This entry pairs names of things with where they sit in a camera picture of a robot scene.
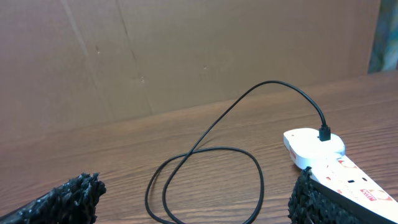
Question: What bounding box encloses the white power strip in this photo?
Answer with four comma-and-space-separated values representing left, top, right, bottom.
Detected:
306, 154, 397, 224

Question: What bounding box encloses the white charger adapter plug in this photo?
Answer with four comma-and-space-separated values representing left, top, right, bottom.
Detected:
284, 128, 346, 169

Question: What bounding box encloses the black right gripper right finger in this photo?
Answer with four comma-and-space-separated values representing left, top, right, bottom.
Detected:
288, 167, 394, 224

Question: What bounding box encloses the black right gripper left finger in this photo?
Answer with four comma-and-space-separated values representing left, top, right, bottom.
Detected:
1, 173, 106, 224

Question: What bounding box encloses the black USB charging cable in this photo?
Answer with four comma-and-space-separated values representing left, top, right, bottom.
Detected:
144, 80, 331, 224

